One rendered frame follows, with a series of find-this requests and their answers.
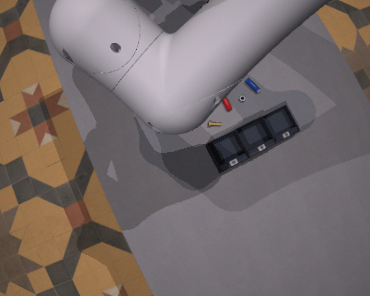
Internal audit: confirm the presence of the red battery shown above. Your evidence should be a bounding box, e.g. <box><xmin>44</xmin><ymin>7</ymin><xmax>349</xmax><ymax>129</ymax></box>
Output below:
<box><xmin>223</xmin><ymin>97</ymin><xmax>232</xmax><ymax>111</ymax></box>

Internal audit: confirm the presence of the blue battery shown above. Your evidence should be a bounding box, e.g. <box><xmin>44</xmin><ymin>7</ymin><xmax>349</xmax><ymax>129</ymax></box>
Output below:
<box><xmin>245</xmin><ymin>78</ymin><xmax>260</xmax><ymax>93</ymax></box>

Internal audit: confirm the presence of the dark grey rack of three bins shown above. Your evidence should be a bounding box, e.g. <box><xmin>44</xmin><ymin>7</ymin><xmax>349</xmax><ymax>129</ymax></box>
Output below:
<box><xmin>205</xmin><ymin>105</ymin><xmax>300</xmax><ymax>174</ymax></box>

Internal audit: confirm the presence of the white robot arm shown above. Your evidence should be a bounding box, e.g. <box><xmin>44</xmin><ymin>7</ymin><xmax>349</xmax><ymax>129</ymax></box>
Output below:
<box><xmin>49</xmin><ymin>0</ymin><xmax>331</xmax><ymax>135</ymax></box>

